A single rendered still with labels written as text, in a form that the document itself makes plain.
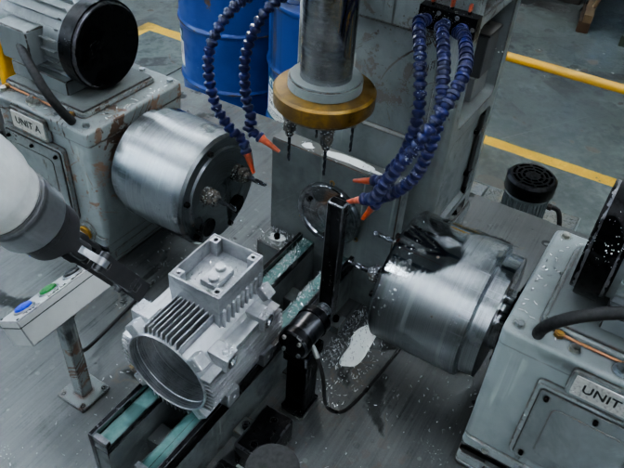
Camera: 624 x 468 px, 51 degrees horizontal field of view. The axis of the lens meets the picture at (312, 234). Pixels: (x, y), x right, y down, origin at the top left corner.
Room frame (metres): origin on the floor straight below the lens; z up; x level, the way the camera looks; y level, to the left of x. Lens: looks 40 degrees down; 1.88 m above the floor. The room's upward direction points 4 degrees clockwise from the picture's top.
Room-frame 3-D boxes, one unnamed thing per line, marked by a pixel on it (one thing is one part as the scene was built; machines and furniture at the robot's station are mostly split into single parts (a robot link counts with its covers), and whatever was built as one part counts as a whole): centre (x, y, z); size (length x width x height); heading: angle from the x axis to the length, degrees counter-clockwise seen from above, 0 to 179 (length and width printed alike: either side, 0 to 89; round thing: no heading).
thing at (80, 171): (1.30, 0.53, 0.99); 0.35 x 0.31 x 0.37; 60
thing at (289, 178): (1.13, -0.06, 0.97); 0.30 x 0.11 x 0.34; 60
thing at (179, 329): (0.73, 0.17, 1.01); 0.20 x 0.19 x 0.19; 152
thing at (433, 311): (0.83, -0.27, 1.04); 0.41 x 0.25 x 0.25; 60
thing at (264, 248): (1.12, 0.08, 0.86); 0.07 x 0.06 x 0.12; 60
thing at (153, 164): (1.18, 0.32, 1.04); 0.37 x 0.25 x 0.25; 60
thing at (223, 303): (0.77, 0.15, 1.11); 0.12 x 0.11 x 0.07; 152
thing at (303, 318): (0.89, -0.12, 0.92); 0.45 x 0.13 x 0.24; 150
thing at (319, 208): (1.08, -0.03, 1.01); 0.15 x 0.02 x 0.15; 60
